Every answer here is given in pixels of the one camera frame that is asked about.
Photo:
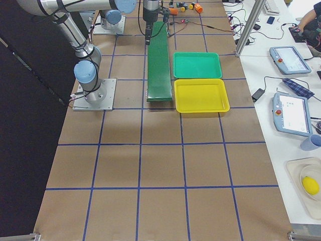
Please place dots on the green conveyor belt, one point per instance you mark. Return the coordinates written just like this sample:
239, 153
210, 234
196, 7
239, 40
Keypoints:
159, 87

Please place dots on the white bowl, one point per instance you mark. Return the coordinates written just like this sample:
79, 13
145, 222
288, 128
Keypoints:
312, 171

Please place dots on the green push button dark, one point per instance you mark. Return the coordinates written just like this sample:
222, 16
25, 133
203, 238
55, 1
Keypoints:
180, 4

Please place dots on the green plastic tray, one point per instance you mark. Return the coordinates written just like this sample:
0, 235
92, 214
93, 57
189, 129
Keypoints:
196, 65

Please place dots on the teach pendant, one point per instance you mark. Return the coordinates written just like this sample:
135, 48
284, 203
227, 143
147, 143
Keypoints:
288, 60
291, 114

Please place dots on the near teach pendant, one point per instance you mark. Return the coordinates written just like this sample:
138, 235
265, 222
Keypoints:
291, 114

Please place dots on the blue cup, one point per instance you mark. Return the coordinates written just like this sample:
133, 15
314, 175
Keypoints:
311, 143

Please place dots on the far teach pendant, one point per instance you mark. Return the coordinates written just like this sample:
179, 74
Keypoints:
288, 60

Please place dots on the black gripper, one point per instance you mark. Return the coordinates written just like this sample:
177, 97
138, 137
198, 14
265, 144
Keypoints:
149, 13

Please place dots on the orange cylinder with numbers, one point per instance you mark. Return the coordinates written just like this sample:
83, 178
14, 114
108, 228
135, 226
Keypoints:
198, 8

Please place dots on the blue plaid cloth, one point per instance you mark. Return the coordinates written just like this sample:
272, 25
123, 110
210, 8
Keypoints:
298, 89

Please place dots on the yellow lemon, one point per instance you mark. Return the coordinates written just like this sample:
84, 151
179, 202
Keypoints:
310, 185

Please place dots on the aluminium frame post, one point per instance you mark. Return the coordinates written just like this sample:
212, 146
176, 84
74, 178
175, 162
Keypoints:
254, 14

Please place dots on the black power adapter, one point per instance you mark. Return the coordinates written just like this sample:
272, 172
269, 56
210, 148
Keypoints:
257, 94

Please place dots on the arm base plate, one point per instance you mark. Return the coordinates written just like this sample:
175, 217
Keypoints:
109, 29
101, 99

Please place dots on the plain orange cylinder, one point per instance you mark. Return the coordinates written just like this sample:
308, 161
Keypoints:
173, 11

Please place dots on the person at desk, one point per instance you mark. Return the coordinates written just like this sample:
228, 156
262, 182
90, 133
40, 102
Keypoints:
310, 27

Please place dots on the yellow plastic tray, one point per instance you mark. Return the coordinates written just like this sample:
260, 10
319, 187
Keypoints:
201, 96

